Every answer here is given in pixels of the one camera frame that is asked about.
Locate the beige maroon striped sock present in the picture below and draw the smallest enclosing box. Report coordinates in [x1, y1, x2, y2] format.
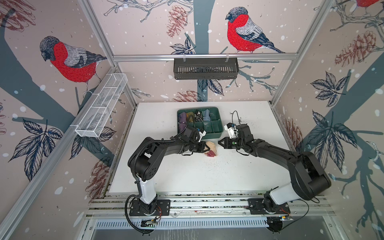
[205, 141, 218, 158]

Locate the purple striped sock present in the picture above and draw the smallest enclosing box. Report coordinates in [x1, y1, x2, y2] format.
[178, 122, 187, 133]

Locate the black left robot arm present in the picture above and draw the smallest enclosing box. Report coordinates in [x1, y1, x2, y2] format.
[128, 126, 211, 215]

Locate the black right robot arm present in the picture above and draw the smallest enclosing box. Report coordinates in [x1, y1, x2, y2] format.
[219, 123, 332, 214]

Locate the rolled purple sock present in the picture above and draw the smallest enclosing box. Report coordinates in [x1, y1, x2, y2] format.
[178, 112, 188, 124]

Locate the rolled black white sock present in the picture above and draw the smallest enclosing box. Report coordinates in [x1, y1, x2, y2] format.
[194, 111, 203, 122]

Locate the green compartment tray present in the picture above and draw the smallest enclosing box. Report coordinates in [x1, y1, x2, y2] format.
[177, 107, 224, 140]

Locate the rolled blue grey sock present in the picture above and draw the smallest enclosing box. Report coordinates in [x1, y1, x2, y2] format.
[203, 109, 211, 122]

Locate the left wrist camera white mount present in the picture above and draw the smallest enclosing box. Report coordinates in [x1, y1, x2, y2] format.
[198, 130, 207, 142]

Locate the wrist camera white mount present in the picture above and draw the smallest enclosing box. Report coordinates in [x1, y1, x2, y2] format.
[198, 130, 207, 142]
[224, 123, 238, 139]

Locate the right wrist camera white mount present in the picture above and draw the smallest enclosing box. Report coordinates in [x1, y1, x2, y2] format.
[224, 123, 238, 139]

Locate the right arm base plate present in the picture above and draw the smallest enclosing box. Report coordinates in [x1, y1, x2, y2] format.
[247, 198, 291, 215]

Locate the black hanging wire basket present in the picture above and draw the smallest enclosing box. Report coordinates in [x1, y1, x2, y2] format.
[174, 58, 239, 80]

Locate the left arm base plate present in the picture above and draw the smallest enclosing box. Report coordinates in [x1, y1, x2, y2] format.
[128, 199, 171, 217]

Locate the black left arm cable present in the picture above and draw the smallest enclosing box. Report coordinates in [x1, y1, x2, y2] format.
[124, 193, 157, 235]

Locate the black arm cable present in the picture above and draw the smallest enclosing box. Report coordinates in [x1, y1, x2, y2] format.
[124, 193, 157, 235]
[266, 197, 310, 233]

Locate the aluminium horizontal frame bar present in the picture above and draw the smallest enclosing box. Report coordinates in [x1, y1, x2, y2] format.
[113, 53, 298, 63]

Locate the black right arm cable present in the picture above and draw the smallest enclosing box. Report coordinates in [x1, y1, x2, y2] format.
[266, 197, 310, 233]

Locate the white mesh wall shelf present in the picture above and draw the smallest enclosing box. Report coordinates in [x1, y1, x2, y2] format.
[75, 73, 128, 138]

